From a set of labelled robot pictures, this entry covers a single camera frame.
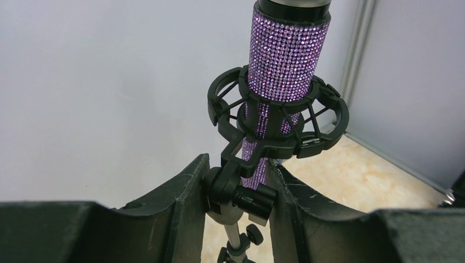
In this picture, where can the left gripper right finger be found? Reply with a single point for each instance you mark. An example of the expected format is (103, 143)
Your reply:
(306, 226)

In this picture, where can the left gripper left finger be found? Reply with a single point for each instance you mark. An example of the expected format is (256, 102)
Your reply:
(165, 225)

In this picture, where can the tripod stand with shock mount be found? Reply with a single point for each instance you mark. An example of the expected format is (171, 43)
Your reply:
(318, 121)

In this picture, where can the purple glitter microphone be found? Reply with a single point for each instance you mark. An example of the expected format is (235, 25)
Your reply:
(286, 42)

